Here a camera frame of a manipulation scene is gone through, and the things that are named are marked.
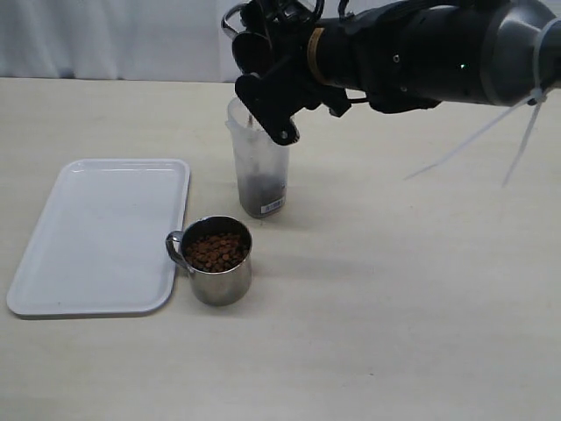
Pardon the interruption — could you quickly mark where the steel mug with kibble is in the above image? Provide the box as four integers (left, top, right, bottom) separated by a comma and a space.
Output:
165, 215, 252, 307

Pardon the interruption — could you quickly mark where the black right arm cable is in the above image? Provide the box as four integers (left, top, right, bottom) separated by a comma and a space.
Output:
280, 0, 352, 23

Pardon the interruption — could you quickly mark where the clear plastic tall container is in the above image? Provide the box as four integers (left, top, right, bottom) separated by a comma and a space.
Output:
225, 98, 289, 218

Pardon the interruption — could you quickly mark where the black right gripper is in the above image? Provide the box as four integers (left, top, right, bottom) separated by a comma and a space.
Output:
235, 1, 351, 146

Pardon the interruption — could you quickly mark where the white curtain backdrop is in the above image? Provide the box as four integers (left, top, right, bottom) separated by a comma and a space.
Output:
0, 0, 561, 87

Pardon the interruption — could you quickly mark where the white zip tie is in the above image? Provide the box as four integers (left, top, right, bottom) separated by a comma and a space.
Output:
501, 19, 561, 189
404, 88, 547, 186

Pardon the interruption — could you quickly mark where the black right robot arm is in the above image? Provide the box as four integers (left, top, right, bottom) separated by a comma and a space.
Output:
221, 1, 560, 146

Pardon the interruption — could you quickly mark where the white plastic tray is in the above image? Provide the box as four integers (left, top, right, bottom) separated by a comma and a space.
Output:
6, 159, 190, 318

